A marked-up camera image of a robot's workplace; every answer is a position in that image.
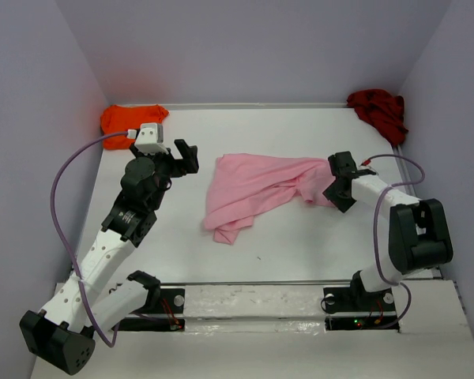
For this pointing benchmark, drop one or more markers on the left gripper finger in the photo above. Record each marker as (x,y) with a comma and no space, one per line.
(183,167)
(187,152)

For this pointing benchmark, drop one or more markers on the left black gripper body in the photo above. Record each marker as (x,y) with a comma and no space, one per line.
(177,163)

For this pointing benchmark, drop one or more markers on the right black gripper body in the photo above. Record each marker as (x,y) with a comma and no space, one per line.
(340,180)

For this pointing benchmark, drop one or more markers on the pink t shirt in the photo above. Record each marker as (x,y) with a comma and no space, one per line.
(245,186)

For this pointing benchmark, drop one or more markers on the orange t shirt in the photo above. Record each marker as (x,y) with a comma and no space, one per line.
(119,119)

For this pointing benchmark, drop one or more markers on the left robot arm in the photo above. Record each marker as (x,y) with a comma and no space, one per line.
(63,331)

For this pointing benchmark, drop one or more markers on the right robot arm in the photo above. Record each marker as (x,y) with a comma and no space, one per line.
(418,234)

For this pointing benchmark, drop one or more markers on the dark red t shirt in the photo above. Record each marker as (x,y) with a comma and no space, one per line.
(381,110)

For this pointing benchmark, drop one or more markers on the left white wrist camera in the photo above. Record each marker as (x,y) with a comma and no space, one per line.
(149,138)

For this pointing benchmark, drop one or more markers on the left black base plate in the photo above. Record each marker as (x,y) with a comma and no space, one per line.
(162,315)

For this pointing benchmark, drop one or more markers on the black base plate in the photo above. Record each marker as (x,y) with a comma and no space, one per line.
(344,312)
(162,315)

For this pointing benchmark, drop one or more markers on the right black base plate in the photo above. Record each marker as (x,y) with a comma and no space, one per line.
(344,312)

